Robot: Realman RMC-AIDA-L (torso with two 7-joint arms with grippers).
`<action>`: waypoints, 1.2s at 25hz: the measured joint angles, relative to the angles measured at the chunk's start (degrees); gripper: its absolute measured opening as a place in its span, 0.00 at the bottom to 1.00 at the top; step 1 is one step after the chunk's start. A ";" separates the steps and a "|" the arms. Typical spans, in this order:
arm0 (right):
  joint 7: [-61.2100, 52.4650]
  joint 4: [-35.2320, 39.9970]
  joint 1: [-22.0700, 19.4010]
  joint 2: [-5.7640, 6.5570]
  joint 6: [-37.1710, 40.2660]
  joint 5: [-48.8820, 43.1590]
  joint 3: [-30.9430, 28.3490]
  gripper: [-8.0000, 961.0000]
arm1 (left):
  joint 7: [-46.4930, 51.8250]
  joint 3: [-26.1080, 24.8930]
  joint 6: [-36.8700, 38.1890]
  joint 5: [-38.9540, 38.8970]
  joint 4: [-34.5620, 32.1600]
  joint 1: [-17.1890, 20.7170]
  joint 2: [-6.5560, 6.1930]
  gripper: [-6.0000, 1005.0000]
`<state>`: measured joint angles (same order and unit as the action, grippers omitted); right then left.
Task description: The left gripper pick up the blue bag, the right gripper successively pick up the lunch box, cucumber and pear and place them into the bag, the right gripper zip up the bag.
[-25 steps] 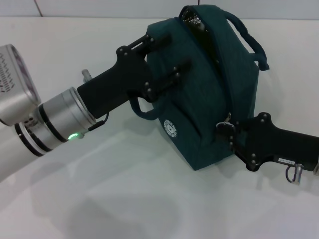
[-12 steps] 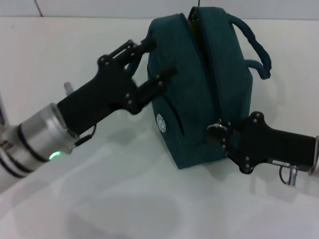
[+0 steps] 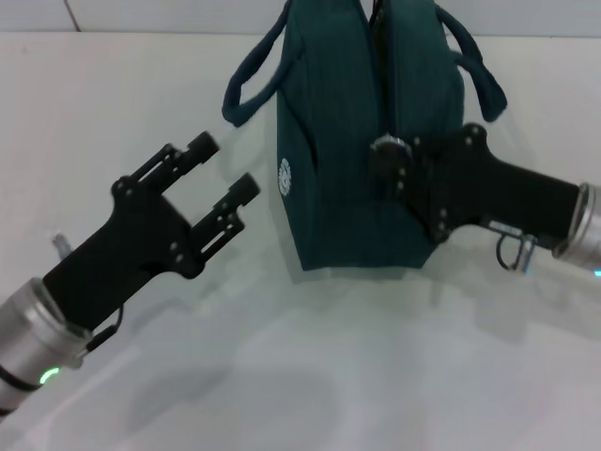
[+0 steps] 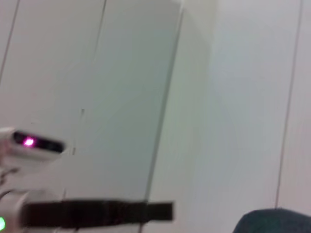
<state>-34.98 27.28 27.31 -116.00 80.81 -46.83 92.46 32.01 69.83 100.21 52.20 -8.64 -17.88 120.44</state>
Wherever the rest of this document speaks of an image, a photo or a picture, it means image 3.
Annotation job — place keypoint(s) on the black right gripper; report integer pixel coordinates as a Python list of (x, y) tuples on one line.
[(493, 192)]

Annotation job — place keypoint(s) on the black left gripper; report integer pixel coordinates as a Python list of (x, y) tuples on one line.
[(122, 244)]

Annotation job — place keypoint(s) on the teal fabric lunch bag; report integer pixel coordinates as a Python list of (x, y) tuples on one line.
[(338, 141)]

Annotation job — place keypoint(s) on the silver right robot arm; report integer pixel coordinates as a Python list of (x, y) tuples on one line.
[(582, 235)]

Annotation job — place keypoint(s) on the small silver left wrist stud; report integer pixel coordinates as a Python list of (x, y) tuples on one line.
[(61, 244)]

